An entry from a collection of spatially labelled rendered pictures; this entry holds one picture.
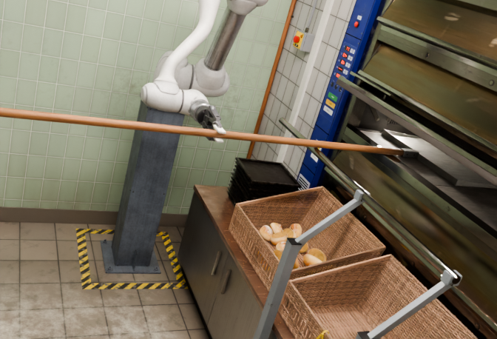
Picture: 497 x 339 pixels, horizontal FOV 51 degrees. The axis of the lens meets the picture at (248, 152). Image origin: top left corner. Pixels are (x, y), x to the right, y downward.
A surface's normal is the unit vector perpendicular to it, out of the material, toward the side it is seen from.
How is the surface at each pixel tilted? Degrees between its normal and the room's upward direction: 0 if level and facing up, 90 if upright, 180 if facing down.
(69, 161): 90
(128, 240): 90
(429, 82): 70
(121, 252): 90
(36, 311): 0
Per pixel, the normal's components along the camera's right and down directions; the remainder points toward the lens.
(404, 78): -0.75, -0.40
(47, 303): 0.26, -0.90
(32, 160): 0.36, 0.43
